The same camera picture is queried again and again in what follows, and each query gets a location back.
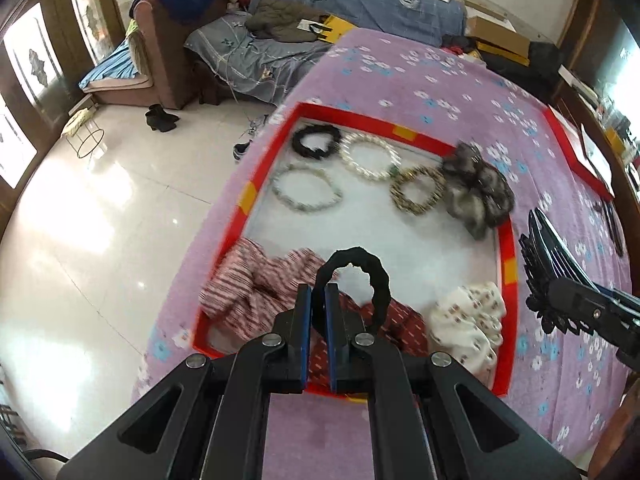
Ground white printed scrunchie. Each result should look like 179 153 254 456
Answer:
425 281 507 376

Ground grey fur scrunchie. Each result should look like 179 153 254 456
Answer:
440 142 516 240

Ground black hair tie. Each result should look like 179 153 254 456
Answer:
311 246 392 336

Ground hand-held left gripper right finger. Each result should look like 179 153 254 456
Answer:
324 282 581 480

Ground wire frame stool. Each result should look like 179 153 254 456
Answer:
62 109 106 157

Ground olive jacket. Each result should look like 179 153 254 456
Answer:
245 0 328 43

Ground black bag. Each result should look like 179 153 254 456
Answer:
482 40 563 101

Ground red checked scrunchie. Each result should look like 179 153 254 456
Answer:
199 237 328 343

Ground yellow paper bag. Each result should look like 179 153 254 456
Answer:
307 12 358 43

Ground light blue striped cushion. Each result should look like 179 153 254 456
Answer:
79 40 151 93

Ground black hair clips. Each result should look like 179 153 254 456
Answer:
518 207 598 336

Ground grey-blue star print sheet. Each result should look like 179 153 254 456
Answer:
184 12 331 106

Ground blue striped blanket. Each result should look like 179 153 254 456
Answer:
247 0 468 46

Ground wooden glass door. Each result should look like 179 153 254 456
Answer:
0 0 126 191

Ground black boots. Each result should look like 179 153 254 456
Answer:
145 104 180 133

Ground pearl bracelet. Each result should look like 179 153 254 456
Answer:
340 131 401 181

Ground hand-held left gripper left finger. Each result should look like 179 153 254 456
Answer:
55 282 313 480

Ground red dotted scrunchie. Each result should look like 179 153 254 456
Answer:
310 292 430 358

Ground brown sofa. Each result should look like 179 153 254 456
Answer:
131 0 228 111

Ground red-rimmed white tray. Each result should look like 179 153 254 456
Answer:
192 102 518 406

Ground black frilly scrunchie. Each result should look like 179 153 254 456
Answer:
291 122 342 161

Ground red box lid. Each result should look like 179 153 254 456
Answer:
544 105 616 202

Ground dark hair clip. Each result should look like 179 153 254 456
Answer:
597 199 626 258

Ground cardboard box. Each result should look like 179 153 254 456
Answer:
465 15 531 66

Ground grey and white bead bracelet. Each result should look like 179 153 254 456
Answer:
270 164 343 213

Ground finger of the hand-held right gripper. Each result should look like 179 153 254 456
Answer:
570 306 640 361
547 279 640 312

